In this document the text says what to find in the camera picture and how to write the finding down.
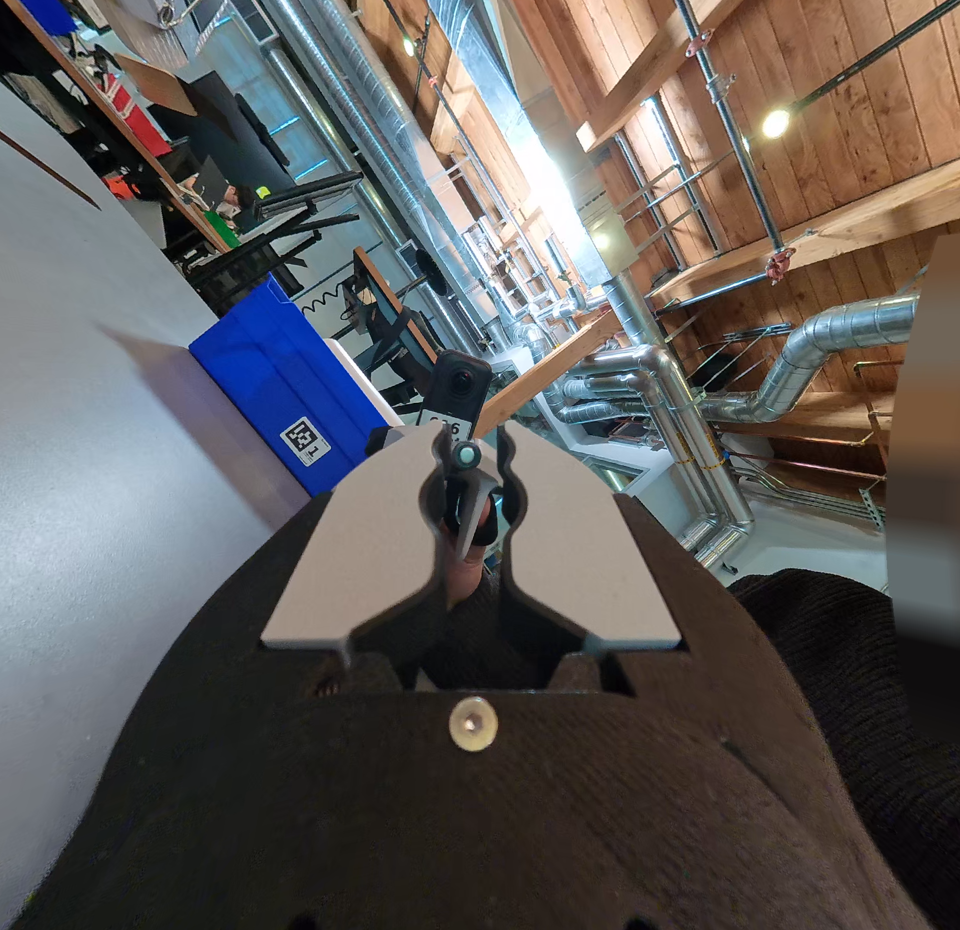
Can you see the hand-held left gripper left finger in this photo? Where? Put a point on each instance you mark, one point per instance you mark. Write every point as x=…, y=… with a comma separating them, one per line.
x=360, y=563

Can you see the wooden work desk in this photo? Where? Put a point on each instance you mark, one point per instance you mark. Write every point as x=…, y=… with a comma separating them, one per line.
x=75, y=68

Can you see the red plastic bin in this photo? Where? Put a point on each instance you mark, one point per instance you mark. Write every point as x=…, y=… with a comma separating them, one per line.
x=135, y=117

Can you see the cardboard box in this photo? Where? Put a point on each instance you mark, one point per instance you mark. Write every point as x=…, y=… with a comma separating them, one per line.
x=161, y=83

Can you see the green bin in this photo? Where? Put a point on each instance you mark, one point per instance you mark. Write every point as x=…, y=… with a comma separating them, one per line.
x=223, y=229

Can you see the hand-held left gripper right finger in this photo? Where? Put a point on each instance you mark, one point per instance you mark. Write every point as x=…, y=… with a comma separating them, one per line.
x=592, y=563

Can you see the wooden top desk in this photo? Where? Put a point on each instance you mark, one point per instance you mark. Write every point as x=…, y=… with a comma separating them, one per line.
x=379, y=293

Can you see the black monitor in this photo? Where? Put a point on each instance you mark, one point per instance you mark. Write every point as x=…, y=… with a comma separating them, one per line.
x=225, y=120

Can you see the person's right forearm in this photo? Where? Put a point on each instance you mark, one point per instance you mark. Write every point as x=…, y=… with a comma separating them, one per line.
x=487, y=645

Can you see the small blue plastic bin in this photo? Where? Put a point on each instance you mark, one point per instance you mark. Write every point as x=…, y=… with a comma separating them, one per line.
x=41, y=0

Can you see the silver ventilation ducts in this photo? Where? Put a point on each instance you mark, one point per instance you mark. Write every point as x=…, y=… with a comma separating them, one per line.
x=360, y=120

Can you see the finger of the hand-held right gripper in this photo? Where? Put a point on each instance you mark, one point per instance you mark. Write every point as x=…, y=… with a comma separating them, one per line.
x=476, y=503

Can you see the wooden support post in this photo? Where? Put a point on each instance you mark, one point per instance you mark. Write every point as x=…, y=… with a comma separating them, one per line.
x=540, y=368

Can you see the person's right hand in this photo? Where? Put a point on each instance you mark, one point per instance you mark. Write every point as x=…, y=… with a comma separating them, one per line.
x=465, y=578

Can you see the blue bin with marker tag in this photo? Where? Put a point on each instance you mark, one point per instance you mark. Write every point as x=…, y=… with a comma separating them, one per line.
x=262, y=360

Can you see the black round lamp head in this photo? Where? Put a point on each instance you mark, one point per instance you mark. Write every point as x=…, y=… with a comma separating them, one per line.
x=431, y=270

